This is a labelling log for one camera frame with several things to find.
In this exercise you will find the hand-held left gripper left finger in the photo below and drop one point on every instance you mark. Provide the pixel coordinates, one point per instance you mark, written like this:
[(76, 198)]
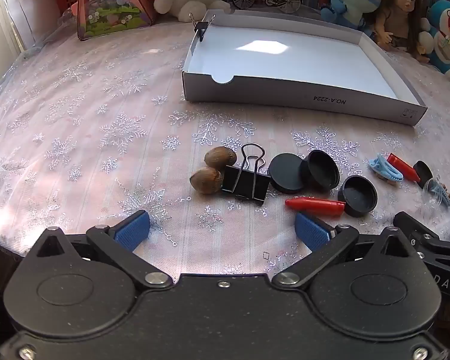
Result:
[(133, 228)]

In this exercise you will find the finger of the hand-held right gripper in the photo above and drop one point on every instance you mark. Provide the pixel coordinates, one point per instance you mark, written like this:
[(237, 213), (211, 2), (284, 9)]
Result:
[(416, 227)]

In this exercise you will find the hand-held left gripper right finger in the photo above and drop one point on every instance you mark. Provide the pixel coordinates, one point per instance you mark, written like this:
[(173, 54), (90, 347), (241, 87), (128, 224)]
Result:
[(311, 230)]

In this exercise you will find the light blue hair clip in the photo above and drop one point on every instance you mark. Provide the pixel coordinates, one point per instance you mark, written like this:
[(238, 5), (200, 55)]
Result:
[(444, 197), (388, 170)]

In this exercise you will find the clear round dish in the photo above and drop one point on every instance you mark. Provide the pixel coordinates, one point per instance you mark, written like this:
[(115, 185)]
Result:
[(431, 193)]

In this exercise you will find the black round lid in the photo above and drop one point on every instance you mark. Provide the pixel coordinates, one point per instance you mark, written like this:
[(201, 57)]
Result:
[(320, 170), (423, 172), (358, 197)]

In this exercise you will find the black round disc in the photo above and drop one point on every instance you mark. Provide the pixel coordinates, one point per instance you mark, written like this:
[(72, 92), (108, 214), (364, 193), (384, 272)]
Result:
[(285, 174)]

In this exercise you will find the large black binder clip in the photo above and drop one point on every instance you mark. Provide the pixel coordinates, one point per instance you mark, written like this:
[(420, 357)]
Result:
[(245, 185)]

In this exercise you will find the brown nut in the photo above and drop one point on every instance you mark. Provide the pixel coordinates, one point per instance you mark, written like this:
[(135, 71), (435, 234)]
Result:
[(206, 180), (219, 157)]

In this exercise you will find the white cardboard box tray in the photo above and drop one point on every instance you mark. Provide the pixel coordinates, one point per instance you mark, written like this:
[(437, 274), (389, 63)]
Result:
[(285, 63)]

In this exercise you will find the blue cat plush with bell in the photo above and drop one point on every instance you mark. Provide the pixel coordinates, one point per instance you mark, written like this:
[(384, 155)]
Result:
[(448, 37)]

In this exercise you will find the brown-haired baby doll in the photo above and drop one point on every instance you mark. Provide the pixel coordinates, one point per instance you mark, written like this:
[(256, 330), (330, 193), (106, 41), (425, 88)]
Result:
[(401, 11)]

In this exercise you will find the small black binder clip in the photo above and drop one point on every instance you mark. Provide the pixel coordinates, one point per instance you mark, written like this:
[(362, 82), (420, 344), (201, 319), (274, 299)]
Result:
[(201, 29)]

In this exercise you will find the pink house toy box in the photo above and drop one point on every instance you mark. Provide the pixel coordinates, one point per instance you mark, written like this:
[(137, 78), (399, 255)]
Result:
[(112, 7)]

